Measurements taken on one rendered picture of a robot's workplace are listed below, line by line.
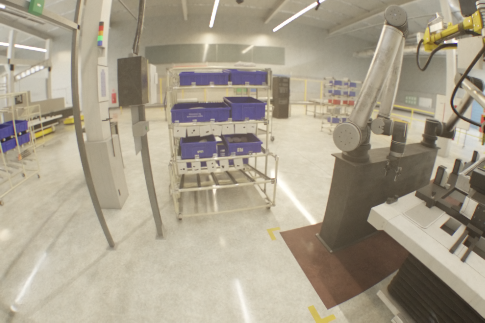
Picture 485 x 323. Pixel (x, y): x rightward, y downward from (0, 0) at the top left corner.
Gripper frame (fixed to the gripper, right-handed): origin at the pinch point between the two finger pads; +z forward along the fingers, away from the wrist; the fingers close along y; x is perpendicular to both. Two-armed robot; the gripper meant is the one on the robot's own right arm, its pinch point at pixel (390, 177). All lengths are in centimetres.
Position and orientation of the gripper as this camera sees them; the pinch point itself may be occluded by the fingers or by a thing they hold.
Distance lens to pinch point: 154.2
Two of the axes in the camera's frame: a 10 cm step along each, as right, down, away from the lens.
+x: -9.7, 0.5, -2.2
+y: -2.3, -2.6, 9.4
